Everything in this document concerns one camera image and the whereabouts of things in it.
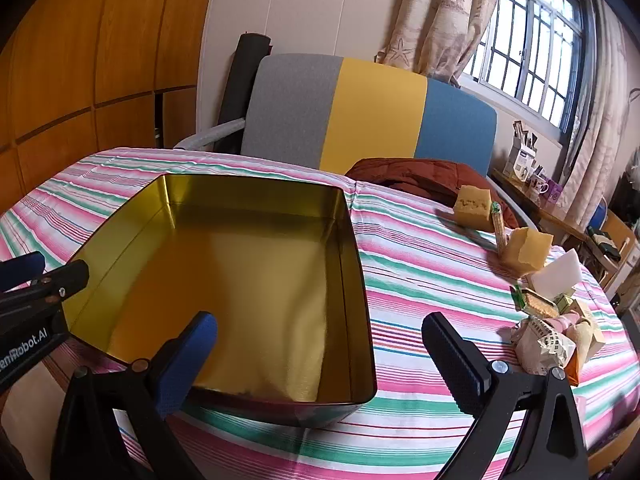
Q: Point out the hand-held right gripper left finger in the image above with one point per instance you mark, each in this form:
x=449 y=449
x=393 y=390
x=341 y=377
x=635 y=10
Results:
x=192 y=360

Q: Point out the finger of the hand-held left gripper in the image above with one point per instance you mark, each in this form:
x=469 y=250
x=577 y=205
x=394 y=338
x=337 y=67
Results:
x=20 y=267
x=65 y=280

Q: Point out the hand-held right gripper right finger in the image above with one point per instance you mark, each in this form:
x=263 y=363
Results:
x=450 y=360

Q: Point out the white printed packet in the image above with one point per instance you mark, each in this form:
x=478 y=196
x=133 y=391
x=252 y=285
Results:
x=542 y=347

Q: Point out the gold tin container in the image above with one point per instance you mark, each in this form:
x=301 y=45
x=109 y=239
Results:
x=225 y=260

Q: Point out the pink roll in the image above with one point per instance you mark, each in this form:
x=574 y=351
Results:
x=562 y=321

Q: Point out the orange pad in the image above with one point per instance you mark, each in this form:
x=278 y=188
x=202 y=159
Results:
x=573 y=369

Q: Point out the yellow sponge block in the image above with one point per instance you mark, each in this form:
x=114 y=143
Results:
x=525 y=255
x=472 y=210

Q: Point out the beige printed box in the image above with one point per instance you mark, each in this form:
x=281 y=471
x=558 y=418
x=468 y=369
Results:
x=590 y=330

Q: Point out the pink green striped blanket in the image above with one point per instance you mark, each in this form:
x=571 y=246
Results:
x=425 y=270

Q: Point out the green biscuit packet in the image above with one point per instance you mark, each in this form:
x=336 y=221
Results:
x=537 y=305

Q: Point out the small pale green box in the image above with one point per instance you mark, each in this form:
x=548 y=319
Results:
x=564 y=302

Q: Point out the white sponge block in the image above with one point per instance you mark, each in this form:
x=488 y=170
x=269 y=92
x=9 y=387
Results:
x=557 y=272

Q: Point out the wooden side desk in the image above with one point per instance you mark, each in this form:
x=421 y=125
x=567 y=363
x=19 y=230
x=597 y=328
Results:
x=545 y=215

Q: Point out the red-brown jacket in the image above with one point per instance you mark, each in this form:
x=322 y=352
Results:
x=415 y=175

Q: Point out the dark green bag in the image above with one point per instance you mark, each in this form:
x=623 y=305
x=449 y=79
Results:
x=602 y=245

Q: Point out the white printed mug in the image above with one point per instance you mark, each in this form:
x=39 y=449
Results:
x=539 y=186

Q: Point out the purple box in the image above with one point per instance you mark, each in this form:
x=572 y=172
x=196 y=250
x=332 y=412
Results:
x=555 y=192

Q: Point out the blue chair back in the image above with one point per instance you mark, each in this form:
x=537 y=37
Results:
x=598 y=215

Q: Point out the white carton box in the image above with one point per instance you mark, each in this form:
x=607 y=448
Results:
x=520 y=155

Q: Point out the wooden wardrobe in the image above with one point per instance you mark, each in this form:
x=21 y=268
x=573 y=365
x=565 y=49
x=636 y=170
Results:
x=100 y=60

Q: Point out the grey yellow blue chair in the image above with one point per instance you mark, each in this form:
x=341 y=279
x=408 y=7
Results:
x=375 y=110

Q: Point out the beige curtain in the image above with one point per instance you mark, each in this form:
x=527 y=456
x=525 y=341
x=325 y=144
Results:
x=600 y=110

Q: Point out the barred window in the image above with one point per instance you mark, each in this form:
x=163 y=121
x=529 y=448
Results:
x=530 y=45

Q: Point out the starfish print curtain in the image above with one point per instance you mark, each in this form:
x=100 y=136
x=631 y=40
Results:
x=440 y=10

